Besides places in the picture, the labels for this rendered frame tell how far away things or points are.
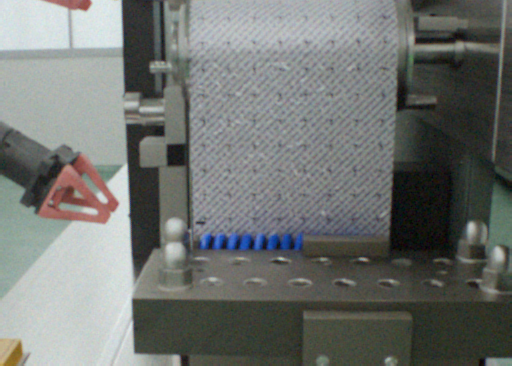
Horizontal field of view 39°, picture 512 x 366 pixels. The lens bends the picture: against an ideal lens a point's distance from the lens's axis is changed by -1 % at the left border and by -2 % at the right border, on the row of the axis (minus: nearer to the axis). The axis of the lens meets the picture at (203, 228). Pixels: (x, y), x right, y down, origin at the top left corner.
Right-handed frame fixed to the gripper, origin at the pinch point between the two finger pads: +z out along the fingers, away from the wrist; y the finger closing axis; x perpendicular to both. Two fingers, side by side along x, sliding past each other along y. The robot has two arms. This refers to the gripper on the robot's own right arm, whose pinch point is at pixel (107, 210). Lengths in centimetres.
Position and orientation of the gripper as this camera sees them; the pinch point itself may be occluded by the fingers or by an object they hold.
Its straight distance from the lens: 90.5
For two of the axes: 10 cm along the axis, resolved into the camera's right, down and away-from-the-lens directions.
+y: -0.6, 2.6, -9.6
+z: 8.6, 5.1, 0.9
